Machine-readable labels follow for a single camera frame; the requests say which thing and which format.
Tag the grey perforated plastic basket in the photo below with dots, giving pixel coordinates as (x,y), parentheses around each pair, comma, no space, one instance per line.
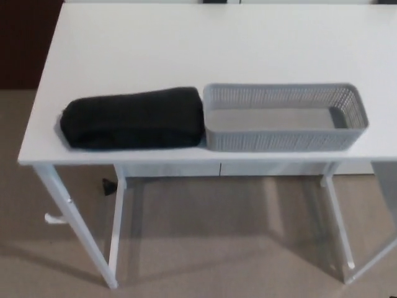
(279,141)

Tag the black floor wedge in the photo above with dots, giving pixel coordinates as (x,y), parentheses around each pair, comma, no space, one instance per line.
(108,187)

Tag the dark brown wooden panel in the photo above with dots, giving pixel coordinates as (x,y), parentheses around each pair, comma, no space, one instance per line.
(24,43)

